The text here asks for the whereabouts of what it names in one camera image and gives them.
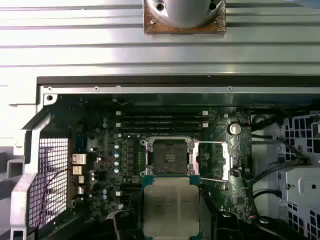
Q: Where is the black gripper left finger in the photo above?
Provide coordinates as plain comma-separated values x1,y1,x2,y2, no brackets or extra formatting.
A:
106,211,145,240

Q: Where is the black flat cable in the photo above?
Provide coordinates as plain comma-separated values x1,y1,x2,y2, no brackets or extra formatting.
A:
250,133,312,166

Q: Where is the silver CPU chip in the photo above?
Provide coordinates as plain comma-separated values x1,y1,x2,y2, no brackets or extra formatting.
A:
141,174,201,240

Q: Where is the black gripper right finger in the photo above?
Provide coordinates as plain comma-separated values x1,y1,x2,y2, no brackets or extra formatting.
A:
206,209,254,240

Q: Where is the black RAM slot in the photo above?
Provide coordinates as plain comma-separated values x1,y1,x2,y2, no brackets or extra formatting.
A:
115,121,210,133
115,110,210,121

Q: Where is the CPU socket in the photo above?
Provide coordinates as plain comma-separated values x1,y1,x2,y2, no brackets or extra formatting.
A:
144,136,196,176

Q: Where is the perforated metal drive cage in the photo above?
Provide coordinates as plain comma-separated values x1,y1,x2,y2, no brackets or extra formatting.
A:
281,109,320,240

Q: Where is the thin wire locking lever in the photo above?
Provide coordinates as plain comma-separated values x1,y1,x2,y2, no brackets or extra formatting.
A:
199,176,227,183

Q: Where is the green motherboard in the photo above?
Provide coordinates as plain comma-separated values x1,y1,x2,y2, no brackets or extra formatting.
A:
68,94,253,240

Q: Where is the black PC case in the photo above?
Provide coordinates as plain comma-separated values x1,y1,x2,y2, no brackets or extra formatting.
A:
8,74,320,240

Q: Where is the metal socket cover frame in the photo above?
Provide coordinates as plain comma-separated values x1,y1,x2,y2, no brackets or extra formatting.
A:
191,140,232,183

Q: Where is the brown square base plate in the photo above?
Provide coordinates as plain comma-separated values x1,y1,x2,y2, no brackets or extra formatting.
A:
143,0,227,38

